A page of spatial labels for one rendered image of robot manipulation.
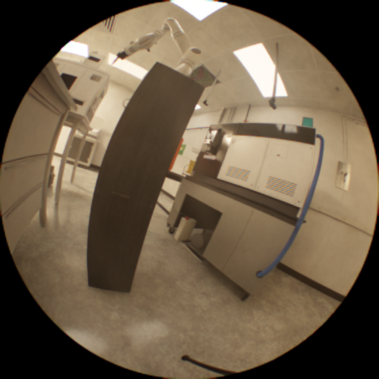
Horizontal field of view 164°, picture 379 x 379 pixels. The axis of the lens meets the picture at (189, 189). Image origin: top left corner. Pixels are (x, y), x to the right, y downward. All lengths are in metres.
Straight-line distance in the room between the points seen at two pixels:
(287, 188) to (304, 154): 0.29
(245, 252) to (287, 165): 0.70
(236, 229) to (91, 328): 1.06
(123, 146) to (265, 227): 0.89
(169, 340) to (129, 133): 0.89
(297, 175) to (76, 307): 1.47
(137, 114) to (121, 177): 0.22
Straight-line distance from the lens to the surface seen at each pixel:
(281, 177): 1.03
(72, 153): 3.87
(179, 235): 1.52
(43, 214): 1.18
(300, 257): 2.17
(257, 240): 0.95
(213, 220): 1.95
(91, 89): 1.56
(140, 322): 0.77
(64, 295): 0.82
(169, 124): 0.50
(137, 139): 0.48
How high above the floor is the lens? 0.70
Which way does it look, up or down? 4 degrees down
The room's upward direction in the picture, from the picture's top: 22 degrees clockwise
